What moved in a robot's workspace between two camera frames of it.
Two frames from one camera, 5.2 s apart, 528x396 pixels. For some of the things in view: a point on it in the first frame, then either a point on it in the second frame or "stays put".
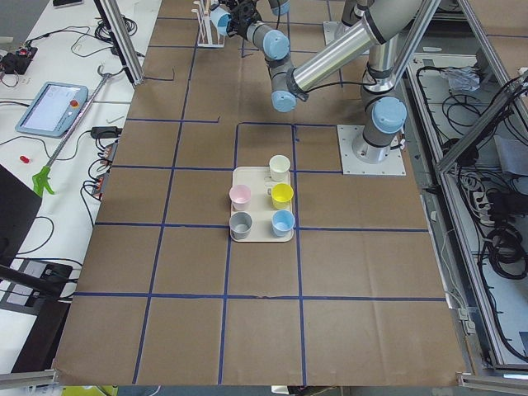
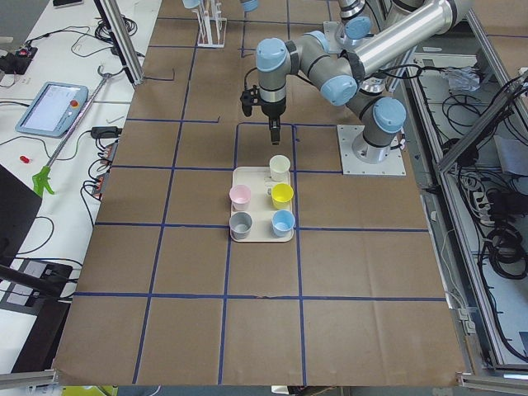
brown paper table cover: (360, 296) stays put
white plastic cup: (279, 165) stays put
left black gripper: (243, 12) -> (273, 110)
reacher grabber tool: (44, 175) stays put
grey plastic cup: (240, 223) stays put
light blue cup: (221, 17) -> (191, 3)
